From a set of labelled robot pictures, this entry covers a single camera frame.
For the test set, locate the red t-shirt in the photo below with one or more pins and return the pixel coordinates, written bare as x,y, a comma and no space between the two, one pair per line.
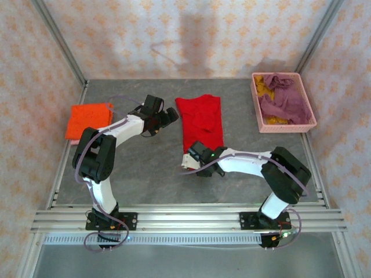
203,121

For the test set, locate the pink perforated plastic basket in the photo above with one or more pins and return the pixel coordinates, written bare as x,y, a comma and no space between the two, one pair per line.
287,128

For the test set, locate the right black-white robot arm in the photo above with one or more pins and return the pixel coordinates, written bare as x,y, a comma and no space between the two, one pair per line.
284,173

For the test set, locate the left black-white robot arm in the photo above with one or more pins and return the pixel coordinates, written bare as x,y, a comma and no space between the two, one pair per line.
98,156

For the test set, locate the folded pink t-shirt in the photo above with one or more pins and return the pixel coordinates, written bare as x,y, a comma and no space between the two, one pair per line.
75,142

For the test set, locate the mustard yellow t-shirt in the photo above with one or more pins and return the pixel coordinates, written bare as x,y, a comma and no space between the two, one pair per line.
262,87

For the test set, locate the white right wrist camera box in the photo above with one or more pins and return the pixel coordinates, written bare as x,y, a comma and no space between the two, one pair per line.
188,162

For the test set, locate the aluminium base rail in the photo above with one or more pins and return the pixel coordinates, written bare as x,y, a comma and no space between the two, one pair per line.
188,220

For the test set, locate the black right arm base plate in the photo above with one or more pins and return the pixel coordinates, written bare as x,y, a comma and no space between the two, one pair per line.
247,221

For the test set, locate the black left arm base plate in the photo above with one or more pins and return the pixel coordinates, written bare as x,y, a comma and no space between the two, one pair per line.
130,221

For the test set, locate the aluminium frame post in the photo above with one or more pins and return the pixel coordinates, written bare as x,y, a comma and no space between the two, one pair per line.
61,43
316,40

